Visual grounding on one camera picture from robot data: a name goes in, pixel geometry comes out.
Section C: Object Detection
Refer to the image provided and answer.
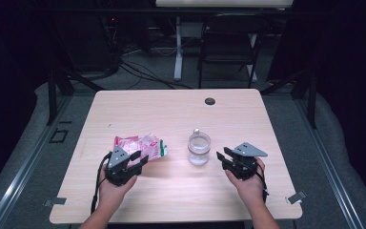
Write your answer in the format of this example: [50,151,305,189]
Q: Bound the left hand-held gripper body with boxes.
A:
[104,145,143,187]

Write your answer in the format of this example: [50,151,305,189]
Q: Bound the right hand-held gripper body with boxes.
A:
[222,141,269,181]

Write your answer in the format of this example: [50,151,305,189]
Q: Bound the pink plastic bag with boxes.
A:
[113,133,169,167]

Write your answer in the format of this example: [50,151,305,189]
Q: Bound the clear glass jar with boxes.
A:
[187,133,212,167]

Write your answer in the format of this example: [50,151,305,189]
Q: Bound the person's left hand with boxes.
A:
[98,165,138,206]

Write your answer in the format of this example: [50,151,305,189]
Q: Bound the person's right hand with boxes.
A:
[225,157,267,206]

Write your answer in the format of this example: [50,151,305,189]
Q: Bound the grey tape piece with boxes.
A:
[285,190,308,205]
[43,197,68,208]

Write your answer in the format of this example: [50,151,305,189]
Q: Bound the black metal stand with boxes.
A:
[46,68,106,126]
[260,68,318,130]

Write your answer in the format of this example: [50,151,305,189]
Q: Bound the white desk leg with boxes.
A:
[173,16,185,82]

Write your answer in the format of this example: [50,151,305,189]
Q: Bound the black folding chair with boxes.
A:
[197,12,270,90]

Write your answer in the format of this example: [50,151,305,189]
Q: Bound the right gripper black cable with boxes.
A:
[253,165,270,204]

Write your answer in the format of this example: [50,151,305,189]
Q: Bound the black floor cables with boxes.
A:
[119,59,193,91]

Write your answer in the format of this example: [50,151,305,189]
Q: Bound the metal floor rail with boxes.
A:
[0,94,74,229]
[294,98,365,229]

